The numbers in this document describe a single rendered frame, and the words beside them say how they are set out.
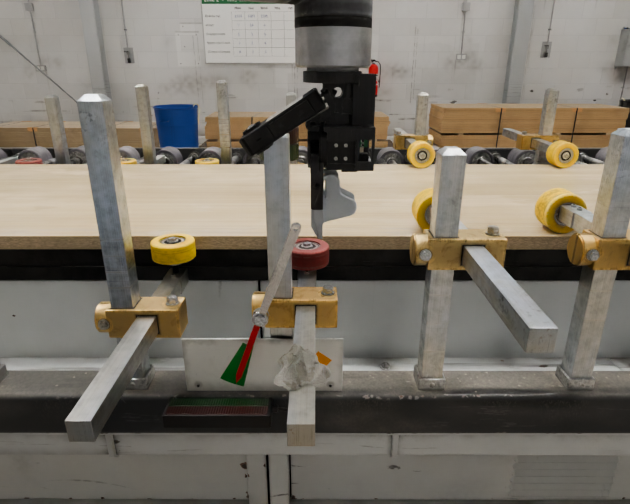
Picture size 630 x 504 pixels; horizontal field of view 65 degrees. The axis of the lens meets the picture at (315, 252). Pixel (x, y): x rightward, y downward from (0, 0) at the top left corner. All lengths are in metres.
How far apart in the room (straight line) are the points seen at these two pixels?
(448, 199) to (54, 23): 8.29
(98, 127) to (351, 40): 0.37
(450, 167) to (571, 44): 8.02
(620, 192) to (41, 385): 0.97
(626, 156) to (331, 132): 0.43
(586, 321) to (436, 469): 0.63
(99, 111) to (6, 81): 8.47
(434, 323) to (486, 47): 7.57
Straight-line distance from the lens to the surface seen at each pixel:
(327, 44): 0.58
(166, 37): 8.21
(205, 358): 0.84
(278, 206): 0.72
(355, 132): 0.60
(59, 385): 0.97
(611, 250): 0.85
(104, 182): 0.77
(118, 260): 0.80
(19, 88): 9.13
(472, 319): 1.09
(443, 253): 0.76
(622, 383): 1.02
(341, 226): 1.01
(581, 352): 0.93
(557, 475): 1.46
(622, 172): 0.83
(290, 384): 0.59
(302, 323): 0.72
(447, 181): 0.73
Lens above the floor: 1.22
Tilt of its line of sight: 21 degrees down
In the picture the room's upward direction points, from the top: straight up
